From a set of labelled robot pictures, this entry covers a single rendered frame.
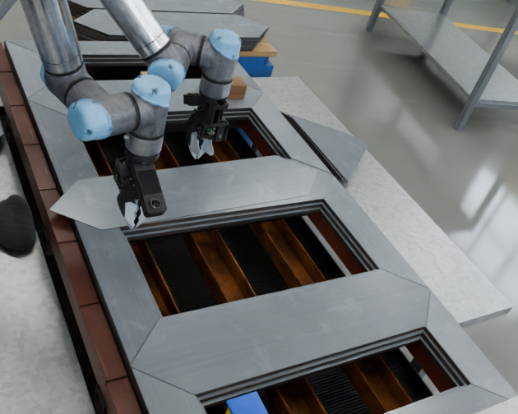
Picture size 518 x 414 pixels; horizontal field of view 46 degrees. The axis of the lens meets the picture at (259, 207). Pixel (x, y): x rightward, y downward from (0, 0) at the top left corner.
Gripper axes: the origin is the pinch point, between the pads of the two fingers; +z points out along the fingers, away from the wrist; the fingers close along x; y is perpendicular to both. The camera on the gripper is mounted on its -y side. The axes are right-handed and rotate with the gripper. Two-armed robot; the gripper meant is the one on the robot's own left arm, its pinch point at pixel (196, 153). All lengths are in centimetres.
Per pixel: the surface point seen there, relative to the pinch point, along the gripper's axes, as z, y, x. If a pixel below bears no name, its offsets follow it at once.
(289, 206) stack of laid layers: 2.0, 23.1, 17.5
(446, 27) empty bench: 63, -214, 322
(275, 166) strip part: 0.8, 7.9, 20.9
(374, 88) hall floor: 86, -164, 221
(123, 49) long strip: 1, -58, -2
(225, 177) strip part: 0.8, 10.4, 4.3
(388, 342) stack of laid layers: 2, 68, 17
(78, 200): 0.7, 12.9, -34.5
